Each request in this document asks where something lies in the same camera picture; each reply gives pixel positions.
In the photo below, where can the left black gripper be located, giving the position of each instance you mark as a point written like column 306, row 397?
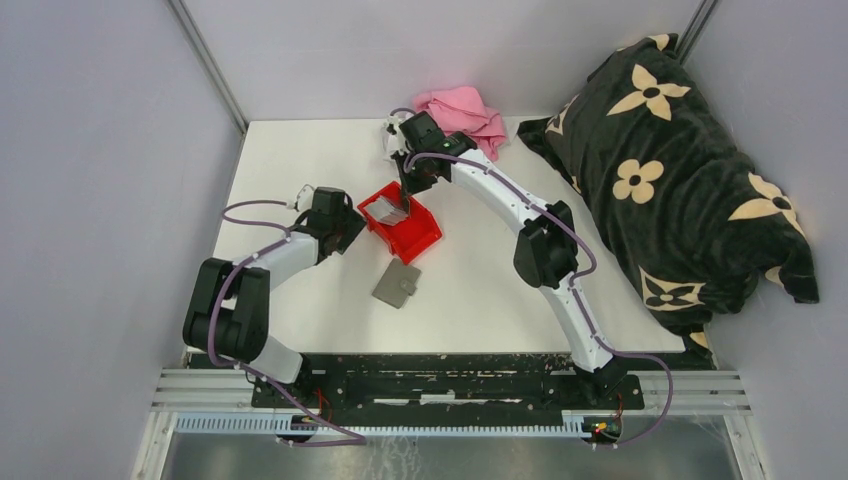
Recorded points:
column 355, row 223

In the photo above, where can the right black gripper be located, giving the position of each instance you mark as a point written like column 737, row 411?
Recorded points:
column 409, row 187

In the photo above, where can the red plastic bin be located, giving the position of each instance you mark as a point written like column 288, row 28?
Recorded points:
column 408, row 238

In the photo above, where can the grey card holder wallet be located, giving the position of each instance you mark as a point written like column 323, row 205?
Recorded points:
column 397, row 284

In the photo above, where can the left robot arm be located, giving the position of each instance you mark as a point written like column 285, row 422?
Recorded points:
column 228, row 315

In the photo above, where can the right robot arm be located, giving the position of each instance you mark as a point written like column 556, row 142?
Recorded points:
column 547, row 246

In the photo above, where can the stack of cards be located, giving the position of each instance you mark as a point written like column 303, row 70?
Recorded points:
column 385, row 212

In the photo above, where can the white cloth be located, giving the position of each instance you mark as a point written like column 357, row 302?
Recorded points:
column 391, row 145

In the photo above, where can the pink cloth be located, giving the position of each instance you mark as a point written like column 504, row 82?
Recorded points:
column 462, row 109

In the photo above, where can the black floral pillow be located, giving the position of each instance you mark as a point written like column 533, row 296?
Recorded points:
column 692, row 224

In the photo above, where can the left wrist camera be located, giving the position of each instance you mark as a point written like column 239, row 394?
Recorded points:
column 304, row 198

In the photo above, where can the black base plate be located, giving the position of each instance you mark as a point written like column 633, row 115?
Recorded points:
column 453, row 390

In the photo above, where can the aluminium rail frame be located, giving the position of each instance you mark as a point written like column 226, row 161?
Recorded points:
column 203, row 424

